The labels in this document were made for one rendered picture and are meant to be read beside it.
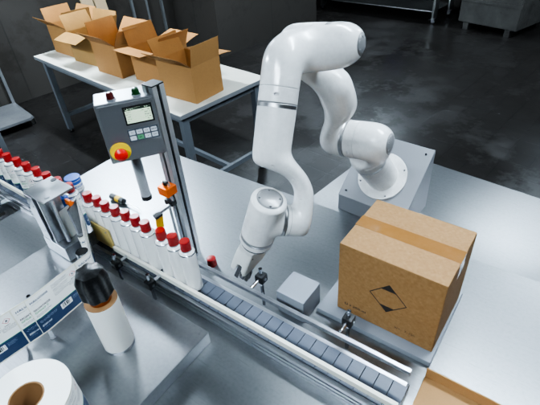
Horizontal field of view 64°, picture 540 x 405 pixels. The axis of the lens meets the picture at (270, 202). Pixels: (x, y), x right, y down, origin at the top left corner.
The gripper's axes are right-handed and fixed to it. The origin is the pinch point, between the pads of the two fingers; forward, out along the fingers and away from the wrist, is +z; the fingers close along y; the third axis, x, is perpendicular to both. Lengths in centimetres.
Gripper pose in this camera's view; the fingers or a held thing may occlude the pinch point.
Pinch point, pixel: (245, 273)
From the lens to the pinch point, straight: 121.7
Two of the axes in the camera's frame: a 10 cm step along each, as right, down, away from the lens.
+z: -2.1, 6.5, 7.3
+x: 7.9, 5.6, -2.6
